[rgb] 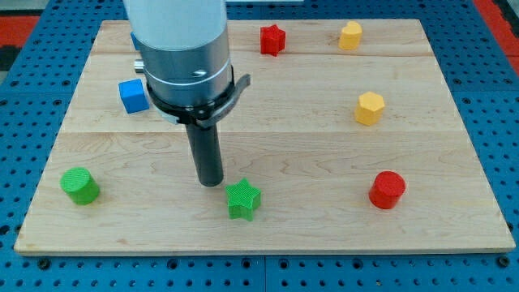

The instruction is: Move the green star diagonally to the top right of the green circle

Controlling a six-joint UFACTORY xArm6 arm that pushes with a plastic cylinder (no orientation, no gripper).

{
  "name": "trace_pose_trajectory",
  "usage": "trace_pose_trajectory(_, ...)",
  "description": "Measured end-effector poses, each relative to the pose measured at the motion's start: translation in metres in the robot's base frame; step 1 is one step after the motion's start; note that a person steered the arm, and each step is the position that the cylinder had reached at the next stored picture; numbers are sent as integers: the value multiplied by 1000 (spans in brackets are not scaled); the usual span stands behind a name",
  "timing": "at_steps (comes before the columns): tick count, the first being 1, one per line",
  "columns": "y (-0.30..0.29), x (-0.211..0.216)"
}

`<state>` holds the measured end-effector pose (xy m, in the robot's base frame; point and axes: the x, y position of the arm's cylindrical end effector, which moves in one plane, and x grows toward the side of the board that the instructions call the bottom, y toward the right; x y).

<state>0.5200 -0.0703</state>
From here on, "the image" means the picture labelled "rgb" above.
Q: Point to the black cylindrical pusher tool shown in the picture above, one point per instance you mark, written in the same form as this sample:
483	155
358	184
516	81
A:
205	149

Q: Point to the green star block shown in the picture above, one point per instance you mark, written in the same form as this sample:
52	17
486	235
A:
242	200

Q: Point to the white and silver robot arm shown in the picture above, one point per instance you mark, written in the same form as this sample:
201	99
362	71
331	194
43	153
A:
185	58

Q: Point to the red star block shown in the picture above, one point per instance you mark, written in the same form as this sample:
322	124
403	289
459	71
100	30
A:
272	40

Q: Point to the blue cube block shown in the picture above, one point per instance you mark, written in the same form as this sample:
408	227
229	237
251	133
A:
133	96

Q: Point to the green cylinder block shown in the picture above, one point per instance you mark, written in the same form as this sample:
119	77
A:
80	185

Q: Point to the wooden board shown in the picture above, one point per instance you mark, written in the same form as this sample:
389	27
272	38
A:
294	136

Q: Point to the yellow hexagon block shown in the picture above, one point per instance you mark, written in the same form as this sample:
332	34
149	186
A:
369	108

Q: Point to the red cylinder block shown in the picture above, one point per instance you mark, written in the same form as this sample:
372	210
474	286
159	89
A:
387	189

